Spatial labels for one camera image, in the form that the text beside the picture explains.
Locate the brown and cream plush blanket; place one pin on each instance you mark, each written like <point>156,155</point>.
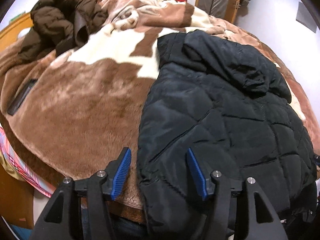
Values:
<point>87,103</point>

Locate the black puffer jacket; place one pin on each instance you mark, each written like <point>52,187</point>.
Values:
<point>229,104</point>

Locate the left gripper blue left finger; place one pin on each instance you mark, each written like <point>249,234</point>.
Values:
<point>119,169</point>

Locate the grey wall panel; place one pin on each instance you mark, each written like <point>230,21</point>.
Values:
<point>304,17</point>

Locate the black remote control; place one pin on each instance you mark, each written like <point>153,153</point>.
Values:
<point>20,97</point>

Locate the wooden headboard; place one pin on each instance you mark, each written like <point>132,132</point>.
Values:
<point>10,33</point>

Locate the brown puffer jacket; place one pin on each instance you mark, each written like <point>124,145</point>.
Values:
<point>61,25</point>

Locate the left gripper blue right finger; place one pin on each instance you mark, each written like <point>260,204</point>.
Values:
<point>197,175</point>

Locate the striped pink bedsheet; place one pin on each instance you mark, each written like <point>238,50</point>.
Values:
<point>19,170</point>

